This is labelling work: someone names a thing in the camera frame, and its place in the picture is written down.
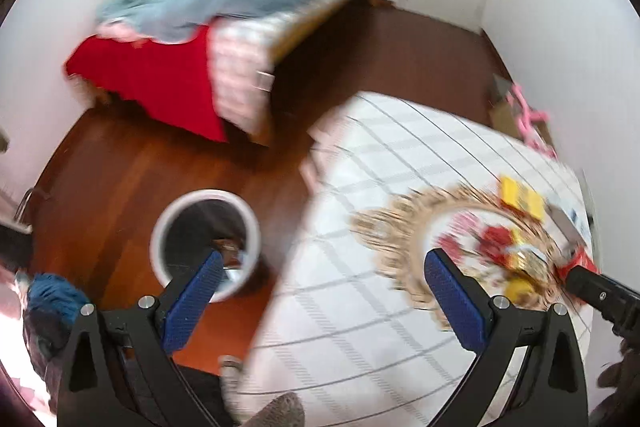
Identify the wooden bed frame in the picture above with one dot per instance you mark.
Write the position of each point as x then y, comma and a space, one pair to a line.
310, 19

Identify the brown wrapper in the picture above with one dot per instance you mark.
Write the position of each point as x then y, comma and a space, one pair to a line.
231, 253

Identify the pink white cloth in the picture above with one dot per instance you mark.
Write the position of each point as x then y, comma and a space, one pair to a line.
117, 31

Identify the grey white wrapper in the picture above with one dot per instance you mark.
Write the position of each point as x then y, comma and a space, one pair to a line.
567, 227

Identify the person's right hand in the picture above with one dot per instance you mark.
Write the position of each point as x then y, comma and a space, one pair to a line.
622, 374

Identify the pink plastic rack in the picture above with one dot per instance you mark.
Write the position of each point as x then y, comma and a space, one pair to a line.
530, 119

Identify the small yellow packet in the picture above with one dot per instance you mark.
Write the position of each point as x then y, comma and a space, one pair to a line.
521, 291

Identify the blue fuzzy cloth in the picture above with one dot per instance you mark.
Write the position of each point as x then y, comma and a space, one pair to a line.
52, 299

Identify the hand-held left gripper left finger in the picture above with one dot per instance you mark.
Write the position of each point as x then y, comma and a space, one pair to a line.
192, 302

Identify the large yellow packet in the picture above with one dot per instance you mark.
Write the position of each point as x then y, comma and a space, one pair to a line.
520, 197

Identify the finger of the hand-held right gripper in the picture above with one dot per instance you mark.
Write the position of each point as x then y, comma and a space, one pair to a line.
605, 297

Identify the cardboard box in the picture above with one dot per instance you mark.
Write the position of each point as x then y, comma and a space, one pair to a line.
502, 99

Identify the white shoe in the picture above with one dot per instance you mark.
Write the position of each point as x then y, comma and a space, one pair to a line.
231, 379

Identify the grey slipper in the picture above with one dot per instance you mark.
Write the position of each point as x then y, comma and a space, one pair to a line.
277, 412

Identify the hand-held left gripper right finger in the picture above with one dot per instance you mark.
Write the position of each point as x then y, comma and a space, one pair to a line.
457, 302

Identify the round floral lace placemat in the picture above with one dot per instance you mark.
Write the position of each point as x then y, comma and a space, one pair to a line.
400, 232

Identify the white round waste bin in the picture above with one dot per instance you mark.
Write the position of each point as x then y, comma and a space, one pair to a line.
205, 195

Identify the red blanket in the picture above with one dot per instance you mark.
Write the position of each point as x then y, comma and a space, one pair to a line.
150, 77

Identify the red packet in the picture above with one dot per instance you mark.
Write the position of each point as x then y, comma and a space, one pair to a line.
582, 263
496, 241

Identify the white checkered tablecloth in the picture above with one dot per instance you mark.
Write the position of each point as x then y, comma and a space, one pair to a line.
360, 347

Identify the shiny foil wrapper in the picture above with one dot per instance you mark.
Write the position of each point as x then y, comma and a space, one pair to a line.
531, 259

